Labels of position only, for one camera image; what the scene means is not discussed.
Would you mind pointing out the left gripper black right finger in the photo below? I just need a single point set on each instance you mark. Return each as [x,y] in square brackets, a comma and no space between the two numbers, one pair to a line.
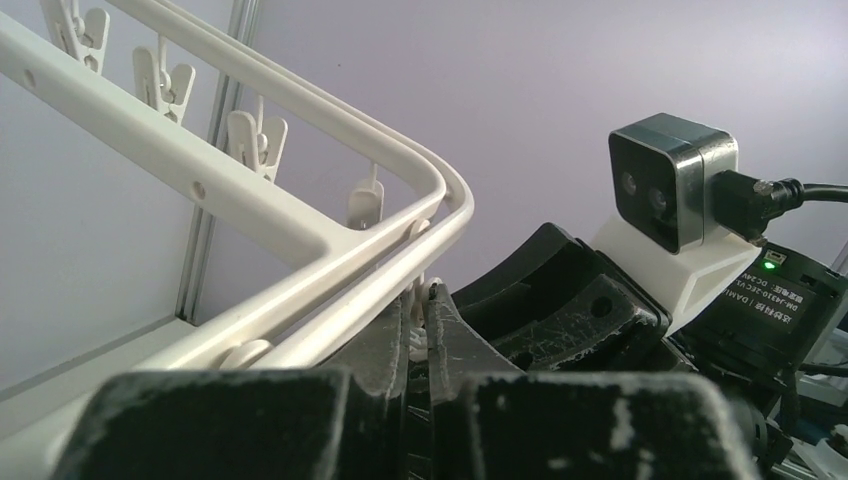
[490,420]

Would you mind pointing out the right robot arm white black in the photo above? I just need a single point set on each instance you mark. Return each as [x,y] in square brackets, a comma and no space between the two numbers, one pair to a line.
[751,341]

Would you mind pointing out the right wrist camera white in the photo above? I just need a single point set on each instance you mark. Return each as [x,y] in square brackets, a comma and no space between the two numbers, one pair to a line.
[665,234]

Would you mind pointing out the white plastic clip hanger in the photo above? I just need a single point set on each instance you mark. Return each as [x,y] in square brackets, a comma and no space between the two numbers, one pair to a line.
[341,279]

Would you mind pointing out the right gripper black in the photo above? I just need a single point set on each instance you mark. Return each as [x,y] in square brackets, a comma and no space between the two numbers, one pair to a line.
[582,327]

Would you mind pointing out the white hanger clip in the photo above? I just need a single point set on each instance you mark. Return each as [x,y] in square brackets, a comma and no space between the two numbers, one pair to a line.
[365,202]
[81,35]
[165,91]
[257,141]
[418,293]

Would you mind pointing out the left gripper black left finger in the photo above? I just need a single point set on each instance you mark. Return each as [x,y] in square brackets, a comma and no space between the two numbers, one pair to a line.
[339,420]

